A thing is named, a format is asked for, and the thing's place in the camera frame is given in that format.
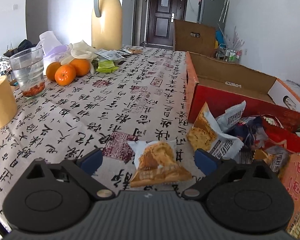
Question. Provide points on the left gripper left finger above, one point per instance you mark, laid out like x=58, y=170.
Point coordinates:
x=81, y=171

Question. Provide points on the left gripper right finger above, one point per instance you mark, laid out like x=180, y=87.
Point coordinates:
x=214, y=170

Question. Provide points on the white cracker snack packet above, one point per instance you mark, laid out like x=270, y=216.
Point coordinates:
x=206, y=134

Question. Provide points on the triangular brown snack packet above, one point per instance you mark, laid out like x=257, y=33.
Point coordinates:
x=155, y=163

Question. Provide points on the red snack bag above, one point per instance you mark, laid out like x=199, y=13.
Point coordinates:
x=277, y=136

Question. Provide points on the large orange snack bag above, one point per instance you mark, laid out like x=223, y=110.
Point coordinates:
x=290, y=178

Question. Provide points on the red cardboard box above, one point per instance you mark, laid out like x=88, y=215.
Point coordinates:
x=222, y=85

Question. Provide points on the calligraphy print tablecloth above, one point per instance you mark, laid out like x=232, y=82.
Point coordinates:
x=144, y=99

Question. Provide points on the front orange tangerine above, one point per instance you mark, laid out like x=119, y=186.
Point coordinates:
x=65, y=74

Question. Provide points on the orange tangerine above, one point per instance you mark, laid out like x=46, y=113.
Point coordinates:
x=51, y=70
x=65, y=74
x=81, y=66

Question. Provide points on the yellow cup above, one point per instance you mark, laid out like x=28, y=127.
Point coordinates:
x=8, y=105

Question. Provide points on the right orange tangerine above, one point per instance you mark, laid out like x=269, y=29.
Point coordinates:
x=81, y=66

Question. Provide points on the left orange tangerine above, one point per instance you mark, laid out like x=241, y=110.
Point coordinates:
x=51, y=70

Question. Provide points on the green snack packet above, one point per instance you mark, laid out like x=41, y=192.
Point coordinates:
x=106, y=67

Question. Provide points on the clear glass cup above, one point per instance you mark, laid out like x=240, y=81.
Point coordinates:
x=27, y=67

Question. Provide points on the white crumpled plastic bag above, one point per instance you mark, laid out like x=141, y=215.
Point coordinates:
x=80, y=50

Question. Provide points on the grey snack packets pile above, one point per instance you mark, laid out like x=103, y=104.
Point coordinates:
x=114, y=55

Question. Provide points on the wooden chair back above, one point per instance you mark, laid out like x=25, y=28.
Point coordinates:
x=194, y=37

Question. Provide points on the yellow thermos jug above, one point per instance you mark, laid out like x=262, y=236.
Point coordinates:
x=106, y=25

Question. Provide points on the grey refrigerator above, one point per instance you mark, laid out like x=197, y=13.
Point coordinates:
x=213, y=13

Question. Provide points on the dark brown entrance door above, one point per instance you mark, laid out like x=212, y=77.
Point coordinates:
x=160, y=23

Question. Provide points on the wire storage rack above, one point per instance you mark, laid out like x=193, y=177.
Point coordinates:
x=227, y=54

